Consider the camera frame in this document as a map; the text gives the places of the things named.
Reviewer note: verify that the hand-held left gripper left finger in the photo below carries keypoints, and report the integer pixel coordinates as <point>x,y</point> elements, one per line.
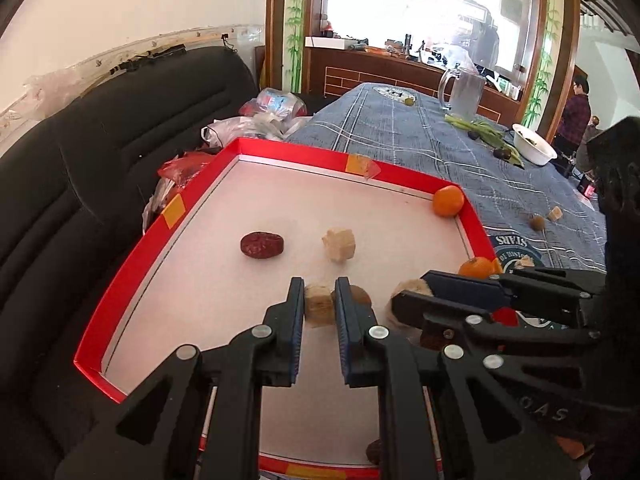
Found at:
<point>298,320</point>

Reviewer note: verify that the red date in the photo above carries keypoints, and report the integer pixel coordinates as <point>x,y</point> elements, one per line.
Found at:
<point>372,452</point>
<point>261,245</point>

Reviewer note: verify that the white bowl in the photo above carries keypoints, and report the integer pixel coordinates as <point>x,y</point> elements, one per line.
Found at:
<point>535,150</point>

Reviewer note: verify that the white plastic bag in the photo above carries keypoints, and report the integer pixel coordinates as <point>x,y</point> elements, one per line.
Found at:
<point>250,132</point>

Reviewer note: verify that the clear bag of packets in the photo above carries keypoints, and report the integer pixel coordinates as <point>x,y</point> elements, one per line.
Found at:
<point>275,102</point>

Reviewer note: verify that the orange mandarin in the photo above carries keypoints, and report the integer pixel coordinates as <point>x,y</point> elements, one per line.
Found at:
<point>475,267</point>
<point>448,201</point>

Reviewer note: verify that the blue plaid tablecloth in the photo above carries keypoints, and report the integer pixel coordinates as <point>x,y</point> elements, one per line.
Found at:
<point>400,140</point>

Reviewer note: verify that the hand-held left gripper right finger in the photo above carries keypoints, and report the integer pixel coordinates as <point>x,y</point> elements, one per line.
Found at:
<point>342,320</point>

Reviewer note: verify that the red plastic bag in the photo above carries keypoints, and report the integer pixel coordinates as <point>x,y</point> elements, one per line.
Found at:
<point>185,170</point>

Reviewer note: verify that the wooden cabinet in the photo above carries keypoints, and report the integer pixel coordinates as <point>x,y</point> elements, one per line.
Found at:
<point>360,67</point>

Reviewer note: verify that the bamboo print wooden frame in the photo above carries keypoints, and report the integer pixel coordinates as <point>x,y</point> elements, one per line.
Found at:
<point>295,20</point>

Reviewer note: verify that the beige sugarcane chunk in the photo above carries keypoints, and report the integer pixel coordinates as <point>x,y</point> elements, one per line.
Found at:
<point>554,214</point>
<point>412,287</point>
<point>319,305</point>
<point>340,245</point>
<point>525,261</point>

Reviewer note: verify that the clear plastic sheet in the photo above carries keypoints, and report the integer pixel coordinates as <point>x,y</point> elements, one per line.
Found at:
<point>45,85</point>

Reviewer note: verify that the green beans bunch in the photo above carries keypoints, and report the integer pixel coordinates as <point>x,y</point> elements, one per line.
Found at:
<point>475,125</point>

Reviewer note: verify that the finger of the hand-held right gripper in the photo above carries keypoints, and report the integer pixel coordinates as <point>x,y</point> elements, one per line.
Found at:
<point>435,312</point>
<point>465,289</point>

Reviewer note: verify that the black sofa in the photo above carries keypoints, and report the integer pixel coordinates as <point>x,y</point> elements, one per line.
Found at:
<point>75,185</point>

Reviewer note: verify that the white long box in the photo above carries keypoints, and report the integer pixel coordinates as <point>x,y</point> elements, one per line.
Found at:
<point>327,43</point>

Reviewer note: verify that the dark stair railing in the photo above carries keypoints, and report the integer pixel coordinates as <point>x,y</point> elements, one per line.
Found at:
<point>607,10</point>

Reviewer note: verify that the glass pitcher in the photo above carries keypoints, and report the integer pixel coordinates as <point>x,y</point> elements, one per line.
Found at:
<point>467,95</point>

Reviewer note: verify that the small red device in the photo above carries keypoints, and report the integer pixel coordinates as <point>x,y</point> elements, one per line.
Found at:
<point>587,190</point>

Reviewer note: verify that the red shallow box tray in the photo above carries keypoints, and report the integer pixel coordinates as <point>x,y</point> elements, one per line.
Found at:
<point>225,300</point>

